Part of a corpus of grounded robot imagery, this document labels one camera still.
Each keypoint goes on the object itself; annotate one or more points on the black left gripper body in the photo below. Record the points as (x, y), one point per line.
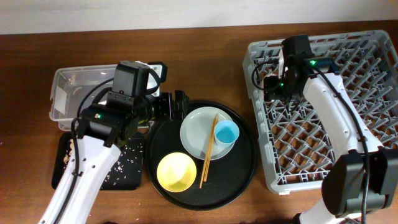
(157, 108)

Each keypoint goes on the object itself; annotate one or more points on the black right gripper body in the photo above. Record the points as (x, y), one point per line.
(277, 88)

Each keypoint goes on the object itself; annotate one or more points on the blue cup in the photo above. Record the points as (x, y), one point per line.
(226, 133)

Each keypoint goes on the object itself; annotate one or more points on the yellow bowl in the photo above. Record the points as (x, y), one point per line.
(176, 172)

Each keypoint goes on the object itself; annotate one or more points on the food scraps pile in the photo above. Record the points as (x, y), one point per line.
(68, 152)

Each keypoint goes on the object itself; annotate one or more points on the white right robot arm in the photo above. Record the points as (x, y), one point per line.
(363, 179)

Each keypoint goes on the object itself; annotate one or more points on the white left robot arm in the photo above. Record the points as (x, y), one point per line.
(83, 177)

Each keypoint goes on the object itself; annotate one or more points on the clear plastic waste bin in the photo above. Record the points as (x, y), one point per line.
(70, 86)

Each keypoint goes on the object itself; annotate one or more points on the grey plastic dishwasher rack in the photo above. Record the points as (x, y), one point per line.
(296, 153)

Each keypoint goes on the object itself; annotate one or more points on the grey round plate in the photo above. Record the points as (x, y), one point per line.
(196, 129)

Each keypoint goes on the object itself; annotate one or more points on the wooden chopstick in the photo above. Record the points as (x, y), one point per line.
(201, 183)
(209, 150)

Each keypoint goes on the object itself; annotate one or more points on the black rectangular tray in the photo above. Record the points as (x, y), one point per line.
(125, 174)

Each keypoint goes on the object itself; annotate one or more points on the round black serving tray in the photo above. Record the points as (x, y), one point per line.
(228, 176)

